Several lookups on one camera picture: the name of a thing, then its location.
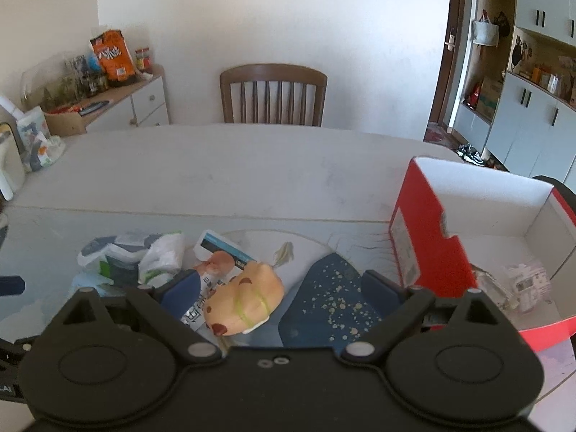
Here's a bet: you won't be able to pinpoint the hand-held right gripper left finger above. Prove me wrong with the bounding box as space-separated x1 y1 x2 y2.
58 269 222 366

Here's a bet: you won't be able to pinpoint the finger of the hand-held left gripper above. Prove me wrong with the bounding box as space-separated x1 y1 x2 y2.
0 276 26 297

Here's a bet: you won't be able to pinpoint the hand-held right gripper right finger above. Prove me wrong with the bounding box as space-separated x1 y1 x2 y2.
339 270 496 365

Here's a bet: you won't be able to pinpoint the orange hamster squishy toy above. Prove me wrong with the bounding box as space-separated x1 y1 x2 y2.
203 261 285 337

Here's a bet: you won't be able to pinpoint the red cardboard box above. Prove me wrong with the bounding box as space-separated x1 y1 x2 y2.
389 157 576 354

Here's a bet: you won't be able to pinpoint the patterned white desktop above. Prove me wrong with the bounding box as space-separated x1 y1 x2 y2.
0 123 576 419

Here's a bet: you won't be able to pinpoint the crumpled white green wrapper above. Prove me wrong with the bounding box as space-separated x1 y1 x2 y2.
137 231 186 288

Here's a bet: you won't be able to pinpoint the white packet with face print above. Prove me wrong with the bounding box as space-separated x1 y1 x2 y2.
181 229 260 331

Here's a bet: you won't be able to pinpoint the blue white snack packet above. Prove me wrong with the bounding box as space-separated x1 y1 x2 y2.
77 233 154 289

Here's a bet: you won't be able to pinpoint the clear plastic wrapper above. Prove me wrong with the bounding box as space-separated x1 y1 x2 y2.
472 267 518 311

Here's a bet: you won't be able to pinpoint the white electric kettle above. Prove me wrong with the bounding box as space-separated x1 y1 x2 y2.
0 94 28 201

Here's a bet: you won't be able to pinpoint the printed wet wipes pack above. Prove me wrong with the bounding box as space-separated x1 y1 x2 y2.
17 107 66 172

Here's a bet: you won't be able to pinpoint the clear packet with white label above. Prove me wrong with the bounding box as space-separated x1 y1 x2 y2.
504 264 554 314

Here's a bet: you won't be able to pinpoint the black white sneakers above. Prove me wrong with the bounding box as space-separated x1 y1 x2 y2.
456 143 485 165

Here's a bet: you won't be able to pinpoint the light wooden box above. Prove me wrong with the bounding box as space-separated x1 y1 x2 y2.
44 108 89 138

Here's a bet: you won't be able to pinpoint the white sideboard with wooden top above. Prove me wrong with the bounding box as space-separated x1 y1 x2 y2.
42 64 171 138

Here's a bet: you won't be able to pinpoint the brown cardboard box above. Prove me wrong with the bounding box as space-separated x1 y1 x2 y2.
477 76 503 118

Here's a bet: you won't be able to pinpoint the cluster of glass bottles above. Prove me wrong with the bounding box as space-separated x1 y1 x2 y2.
63 54 111 100

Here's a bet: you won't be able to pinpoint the brown wooden chair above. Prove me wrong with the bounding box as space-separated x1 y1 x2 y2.
220 64 328 127

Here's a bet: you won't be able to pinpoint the brown wooden door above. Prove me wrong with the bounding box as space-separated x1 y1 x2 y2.
429 0 469 132

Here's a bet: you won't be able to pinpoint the orange snack bag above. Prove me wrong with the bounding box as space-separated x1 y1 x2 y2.
89 30 136 83

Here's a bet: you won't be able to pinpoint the grey tote bag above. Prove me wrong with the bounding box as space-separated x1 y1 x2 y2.
472 10 500 48

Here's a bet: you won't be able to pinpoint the black hanging bag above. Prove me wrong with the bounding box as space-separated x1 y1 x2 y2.
492 11 512 37

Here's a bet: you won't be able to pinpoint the grey white wall cabinet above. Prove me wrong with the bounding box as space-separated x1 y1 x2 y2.
447 0 576 181

